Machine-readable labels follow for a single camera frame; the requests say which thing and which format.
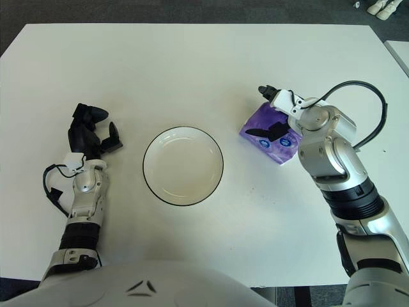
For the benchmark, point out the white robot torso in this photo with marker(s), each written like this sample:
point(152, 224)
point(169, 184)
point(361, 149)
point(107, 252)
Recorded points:
point(128, 288)

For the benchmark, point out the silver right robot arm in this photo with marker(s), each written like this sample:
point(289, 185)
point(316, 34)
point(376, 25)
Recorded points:
point(329, 150)

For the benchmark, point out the small white floor object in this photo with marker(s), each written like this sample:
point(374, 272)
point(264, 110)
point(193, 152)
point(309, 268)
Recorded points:
point(356, 4)

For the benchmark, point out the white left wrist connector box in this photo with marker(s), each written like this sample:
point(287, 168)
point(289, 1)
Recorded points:
point(73, 160)

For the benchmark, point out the purple tissue paper pack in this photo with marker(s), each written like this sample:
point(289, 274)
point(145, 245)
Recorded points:
point(262, 116)

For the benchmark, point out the black table leg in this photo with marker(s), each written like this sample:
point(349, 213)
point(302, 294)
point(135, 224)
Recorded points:
point(304, 297)

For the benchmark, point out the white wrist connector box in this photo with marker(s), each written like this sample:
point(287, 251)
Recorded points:
point(282, 100)
point(73, 160)

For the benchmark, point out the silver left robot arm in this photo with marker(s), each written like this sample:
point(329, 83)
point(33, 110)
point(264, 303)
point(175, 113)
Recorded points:
point(86, 192)

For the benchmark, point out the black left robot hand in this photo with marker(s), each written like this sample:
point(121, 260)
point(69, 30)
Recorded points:
point(80, 137)

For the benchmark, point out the white right wrist connector box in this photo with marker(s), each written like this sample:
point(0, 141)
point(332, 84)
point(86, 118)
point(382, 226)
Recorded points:
point(282, 100)

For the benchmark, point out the white side table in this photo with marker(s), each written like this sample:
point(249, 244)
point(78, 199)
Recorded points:
point(401, 56)

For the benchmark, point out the white plate with black rim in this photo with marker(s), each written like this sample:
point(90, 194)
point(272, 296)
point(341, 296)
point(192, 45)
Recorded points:
point(182, 166)

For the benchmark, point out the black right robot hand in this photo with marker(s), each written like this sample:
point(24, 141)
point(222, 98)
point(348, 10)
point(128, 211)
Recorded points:
point(276, 131)

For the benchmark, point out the white shoe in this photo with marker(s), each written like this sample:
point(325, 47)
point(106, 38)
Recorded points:
point(388, 10)
point(375, 6)

